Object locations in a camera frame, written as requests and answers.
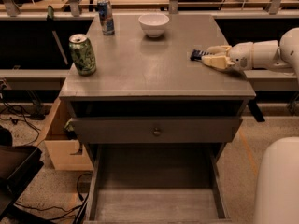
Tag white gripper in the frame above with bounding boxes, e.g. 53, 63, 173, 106
202, 42, 253, 71

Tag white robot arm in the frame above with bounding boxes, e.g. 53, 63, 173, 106
200, 28, 299, 224

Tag blue energy drink can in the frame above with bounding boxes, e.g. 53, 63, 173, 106
97, 0, 115, 35

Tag green soda can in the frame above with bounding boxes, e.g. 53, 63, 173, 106
69, 34, 96, 76

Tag white ceramic bowl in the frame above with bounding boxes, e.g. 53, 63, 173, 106
138, 13, 169, 38

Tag grey wooden cabinet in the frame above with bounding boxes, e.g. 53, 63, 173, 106
59, 14, 257, 224

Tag grey upper drawer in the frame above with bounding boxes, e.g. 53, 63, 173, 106
71, 118, 242, 144

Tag grey open bottom drawer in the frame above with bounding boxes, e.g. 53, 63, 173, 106
84, 144, 231, 224

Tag light wooden box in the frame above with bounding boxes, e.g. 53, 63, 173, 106
37, 98, 93, 171

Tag dark tray stand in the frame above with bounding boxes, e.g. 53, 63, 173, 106
0, 126, 54, 224

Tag black floor cables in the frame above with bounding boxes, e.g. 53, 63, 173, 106
0, 81, 42, 147

